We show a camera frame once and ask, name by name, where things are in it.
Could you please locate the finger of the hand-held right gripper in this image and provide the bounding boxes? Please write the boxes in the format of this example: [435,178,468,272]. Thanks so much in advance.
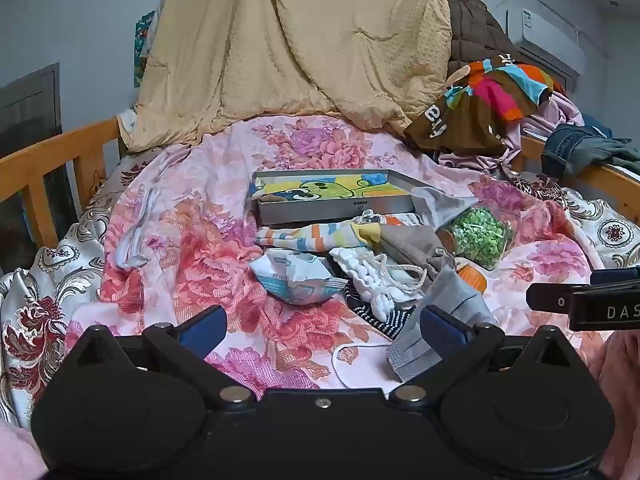
[527,282,593,313]

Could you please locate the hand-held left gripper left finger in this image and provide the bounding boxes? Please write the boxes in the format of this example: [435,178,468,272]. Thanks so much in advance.
[67,304,257,408]

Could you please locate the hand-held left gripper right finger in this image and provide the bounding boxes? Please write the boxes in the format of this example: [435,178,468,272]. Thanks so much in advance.
[387,304,577,407]

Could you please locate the grey face mask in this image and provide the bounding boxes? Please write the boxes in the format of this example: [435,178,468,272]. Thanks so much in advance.
[332,265,496,391]

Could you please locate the navy white striped sock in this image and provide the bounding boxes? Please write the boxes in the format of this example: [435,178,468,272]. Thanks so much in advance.
[345,285,417,342]

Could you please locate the plain white sock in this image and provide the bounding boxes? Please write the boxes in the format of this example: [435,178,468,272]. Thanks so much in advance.
[370,267,428,323]

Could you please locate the orange ribbed sock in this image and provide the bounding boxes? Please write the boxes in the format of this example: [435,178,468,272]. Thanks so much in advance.
[455,259,488,295]

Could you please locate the beige drawstring bag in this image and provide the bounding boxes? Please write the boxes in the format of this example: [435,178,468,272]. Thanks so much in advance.
[372,224,456,282]

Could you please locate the glass jar of green stars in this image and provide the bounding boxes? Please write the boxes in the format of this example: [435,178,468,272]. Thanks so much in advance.
[437,207,516,271]

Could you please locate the white blue printed diaper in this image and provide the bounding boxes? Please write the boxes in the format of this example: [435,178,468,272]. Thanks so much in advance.
[249,250,347,306]

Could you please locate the white knitted sock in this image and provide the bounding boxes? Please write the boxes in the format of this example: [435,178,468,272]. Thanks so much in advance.
[329,246,401,286]

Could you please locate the grey cloth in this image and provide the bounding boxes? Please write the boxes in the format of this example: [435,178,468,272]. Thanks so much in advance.
[410,186,479,229]

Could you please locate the colourful striped sock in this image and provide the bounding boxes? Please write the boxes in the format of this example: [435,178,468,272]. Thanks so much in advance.
[256,222,383,254]

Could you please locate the grey metal tray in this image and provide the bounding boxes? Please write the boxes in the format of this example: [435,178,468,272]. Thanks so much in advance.
[250,169,436,227]

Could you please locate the person's right forearm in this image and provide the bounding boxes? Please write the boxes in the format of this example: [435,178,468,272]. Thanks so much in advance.
[590,332,640,480]

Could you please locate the blue jeans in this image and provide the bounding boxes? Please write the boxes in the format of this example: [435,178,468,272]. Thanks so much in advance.
[542,124,640,178]

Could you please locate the pink floral bed sheet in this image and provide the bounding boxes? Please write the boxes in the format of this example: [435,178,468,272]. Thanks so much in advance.
[65,112,606,396]

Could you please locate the lilac pink cloth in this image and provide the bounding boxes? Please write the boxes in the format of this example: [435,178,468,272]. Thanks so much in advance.
[440,92,586,171]

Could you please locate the brown multicolour printed cloth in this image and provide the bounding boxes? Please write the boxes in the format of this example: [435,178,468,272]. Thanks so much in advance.
[402,57,556,157]

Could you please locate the person's pink fleece clothing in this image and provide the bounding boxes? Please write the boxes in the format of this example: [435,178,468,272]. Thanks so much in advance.
[0,420,48,480]

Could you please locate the white printed pillowcase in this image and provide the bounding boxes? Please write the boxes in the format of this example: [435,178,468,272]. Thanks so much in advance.
[116,107,138,147]

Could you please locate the white air conditioner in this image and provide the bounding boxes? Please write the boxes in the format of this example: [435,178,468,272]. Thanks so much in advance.
[505,7,586,73]

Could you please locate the brown quilted jacket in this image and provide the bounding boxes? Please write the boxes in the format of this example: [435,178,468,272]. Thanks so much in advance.
[447,0,521,78]

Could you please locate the yellow dotted quilt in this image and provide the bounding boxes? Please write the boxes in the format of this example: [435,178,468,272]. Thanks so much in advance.
[120,0,453,153]

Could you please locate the wooden bed frame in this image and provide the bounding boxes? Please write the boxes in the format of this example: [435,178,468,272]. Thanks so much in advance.
[0,117,640,251]

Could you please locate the teal patterned wall poster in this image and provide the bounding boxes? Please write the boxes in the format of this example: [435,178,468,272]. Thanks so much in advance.
[134,10,158,88]

